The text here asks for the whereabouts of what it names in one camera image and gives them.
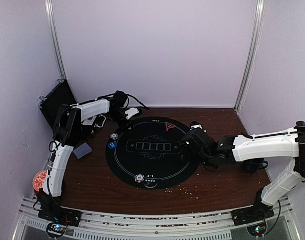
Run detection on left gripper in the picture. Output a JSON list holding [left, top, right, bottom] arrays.
[[109, 109, 134, 132]]

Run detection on blue small blind button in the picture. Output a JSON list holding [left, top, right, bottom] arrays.
[[107, 141, 118, 150]]

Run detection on red triangle marker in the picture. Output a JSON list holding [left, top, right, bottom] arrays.
[[165, 122, 176, 131]]

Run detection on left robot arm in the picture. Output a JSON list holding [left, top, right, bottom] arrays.
[[37, 91, 150, 222]]

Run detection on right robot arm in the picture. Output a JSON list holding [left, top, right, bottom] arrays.
[[181, 121, 305, 221]]

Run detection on playing card deck in case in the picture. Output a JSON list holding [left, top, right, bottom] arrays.
[[82, 116, 97, 126]]

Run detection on round black poker mat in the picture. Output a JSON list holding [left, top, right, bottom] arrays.
[[106, 116, 200, 190]]

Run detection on grey card deck box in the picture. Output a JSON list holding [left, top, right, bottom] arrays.
[[73, 142, 93, 160]]

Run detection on dark blue mug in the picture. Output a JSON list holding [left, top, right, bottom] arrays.
[[242, 158, 269, 174]]

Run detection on black poker set case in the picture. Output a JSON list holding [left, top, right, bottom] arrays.
[[39, 79, 102, 140]]

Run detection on red patterned tin can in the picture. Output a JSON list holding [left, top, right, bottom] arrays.
[[32, 170, 48, 196]]

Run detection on chrome case handle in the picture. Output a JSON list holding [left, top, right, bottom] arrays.
[[95, 115, 107, 129]]

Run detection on aluminium front rail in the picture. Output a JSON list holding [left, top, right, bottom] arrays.
[[16, 196, 297, 240]]

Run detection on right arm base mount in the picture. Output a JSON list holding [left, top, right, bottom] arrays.
[[231, 206, 275, 238]]

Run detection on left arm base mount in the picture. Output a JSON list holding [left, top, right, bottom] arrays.
[[38, 210, 82, 239]]

